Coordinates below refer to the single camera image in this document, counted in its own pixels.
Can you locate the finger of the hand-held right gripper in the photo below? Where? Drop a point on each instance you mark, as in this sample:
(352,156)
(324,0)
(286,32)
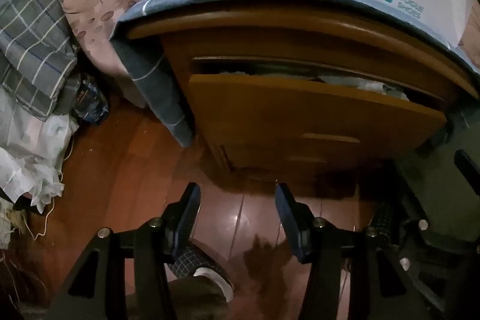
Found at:
(468,168)

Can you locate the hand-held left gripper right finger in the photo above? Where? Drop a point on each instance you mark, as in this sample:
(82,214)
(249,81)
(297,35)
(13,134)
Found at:
(288,215)

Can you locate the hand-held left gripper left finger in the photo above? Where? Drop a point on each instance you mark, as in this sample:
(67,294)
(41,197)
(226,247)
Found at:
(187,215)

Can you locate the wooden drawer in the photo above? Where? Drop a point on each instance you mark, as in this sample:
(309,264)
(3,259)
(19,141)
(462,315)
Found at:
(262,158)
(300,110)

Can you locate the dark plaid slipper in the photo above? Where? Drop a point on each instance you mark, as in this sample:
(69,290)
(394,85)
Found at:
(187,260)
(382,222)

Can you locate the white sock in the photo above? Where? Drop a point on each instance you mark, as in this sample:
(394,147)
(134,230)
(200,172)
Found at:
(221,282)

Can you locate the blue checked cloth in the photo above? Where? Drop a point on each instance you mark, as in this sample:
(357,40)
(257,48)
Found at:
(157,80)

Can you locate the blue packet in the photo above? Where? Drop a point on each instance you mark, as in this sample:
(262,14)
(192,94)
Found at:
(90,106)

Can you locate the white printed sheet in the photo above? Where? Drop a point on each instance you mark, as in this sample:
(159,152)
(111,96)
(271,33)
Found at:
(22,140)

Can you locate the wooden nightstand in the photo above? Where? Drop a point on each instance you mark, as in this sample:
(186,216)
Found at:
(300,27)

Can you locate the grey plaid bedding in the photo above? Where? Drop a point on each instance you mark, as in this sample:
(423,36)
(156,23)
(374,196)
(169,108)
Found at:
(30,35)

